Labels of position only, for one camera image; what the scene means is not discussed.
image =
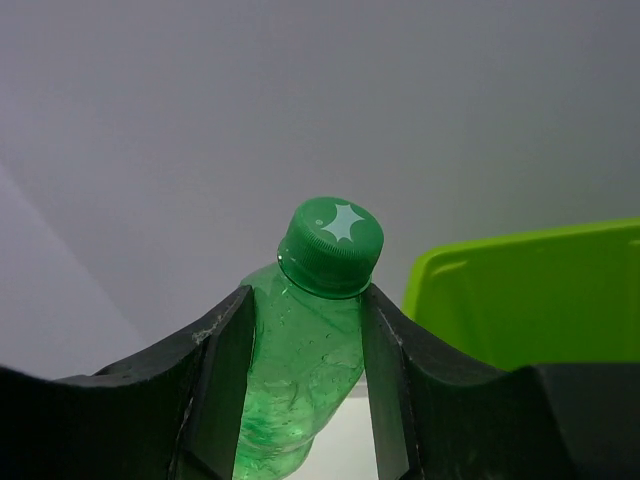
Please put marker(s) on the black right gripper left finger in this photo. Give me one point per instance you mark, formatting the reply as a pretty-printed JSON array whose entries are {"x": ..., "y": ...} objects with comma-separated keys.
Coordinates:
[{"x": 170, "y": 411}]

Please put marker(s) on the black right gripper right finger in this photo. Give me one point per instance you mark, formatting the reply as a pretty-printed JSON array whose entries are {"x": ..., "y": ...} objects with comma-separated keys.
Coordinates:
[{"x": 438, "y": 413}]

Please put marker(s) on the green plastic bottle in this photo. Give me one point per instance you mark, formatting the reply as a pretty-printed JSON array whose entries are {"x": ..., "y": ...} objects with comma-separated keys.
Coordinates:
[{"x": 307, "y": 355}]

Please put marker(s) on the green plastic bin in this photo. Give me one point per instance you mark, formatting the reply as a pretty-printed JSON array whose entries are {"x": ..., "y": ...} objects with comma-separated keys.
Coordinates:
[{"x": 562, "y": 295}]

